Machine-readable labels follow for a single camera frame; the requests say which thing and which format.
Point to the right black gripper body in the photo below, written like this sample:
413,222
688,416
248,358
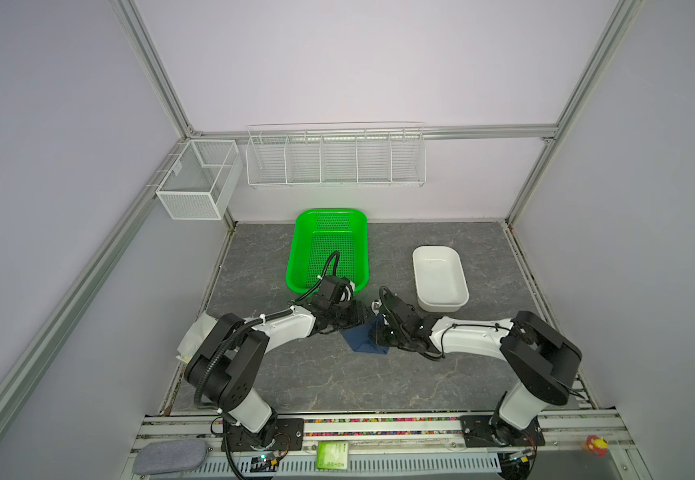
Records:
388,338

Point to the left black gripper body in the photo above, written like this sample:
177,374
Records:
344,317

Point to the dark blue paper napkin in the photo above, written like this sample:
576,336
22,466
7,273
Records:
359,340

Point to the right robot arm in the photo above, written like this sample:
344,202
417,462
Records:
544,361

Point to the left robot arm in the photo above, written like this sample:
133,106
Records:
226,365

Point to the white ceramic dish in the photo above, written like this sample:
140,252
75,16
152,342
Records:
439,279

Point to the green plastic basket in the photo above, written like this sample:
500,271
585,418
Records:
318,234

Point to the tissue pack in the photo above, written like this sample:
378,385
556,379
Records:
195,337

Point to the white mesh box basket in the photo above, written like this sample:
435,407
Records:
200,183

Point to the grey cloth pad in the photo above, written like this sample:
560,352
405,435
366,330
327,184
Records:
171,457

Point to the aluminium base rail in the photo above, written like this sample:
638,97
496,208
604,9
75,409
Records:
405,446

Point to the white wire shelf rack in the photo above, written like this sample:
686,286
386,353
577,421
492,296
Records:
337,154

